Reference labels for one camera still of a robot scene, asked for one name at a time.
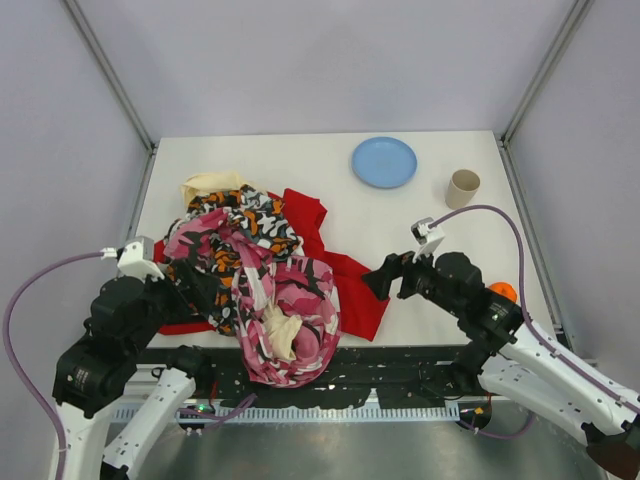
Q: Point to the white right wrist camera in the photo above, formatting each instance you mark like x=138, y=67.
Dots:
x=428, y=236

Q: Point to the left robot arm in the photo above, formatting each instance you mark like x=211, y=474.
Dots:
x=92, y=374

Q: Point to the pink camouflage cloth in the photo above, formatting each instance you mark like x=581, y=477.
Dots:
x=301, y=286

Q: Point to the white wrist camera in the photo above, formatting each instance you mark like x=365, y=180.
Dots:
x=428, y=236
x=135, y=259

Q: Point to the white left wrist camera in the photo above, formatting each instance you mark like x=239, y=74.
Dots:
x=135, y=259

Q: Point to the beige paper cup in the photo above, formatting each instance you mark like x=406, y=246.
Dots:
x=461, y=189

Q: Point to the white slotted cable duct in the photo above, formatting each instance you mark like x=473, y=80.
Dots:
x=370, y=412

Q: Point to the orange round object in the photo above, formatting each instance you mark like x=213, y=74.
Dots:
x=504, y=289

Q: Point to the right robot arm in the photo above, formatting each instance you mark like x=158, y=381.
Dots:
x=516, y=359

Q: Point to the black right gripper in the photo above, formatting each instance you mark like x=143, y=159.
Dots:
x=407, y=276

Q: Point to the orange black camouflage cloth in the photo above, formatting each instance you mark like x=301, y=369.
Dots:
x=224, y=231

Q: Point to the blue round plate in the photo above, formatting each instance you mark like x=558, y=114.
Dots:
x=384, y=162

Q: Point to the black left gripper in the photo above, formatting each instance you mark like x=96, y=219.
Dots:
x=176, y=279

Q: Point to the red cloth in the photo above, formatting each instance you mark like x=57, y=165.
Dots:
x=361, y=311

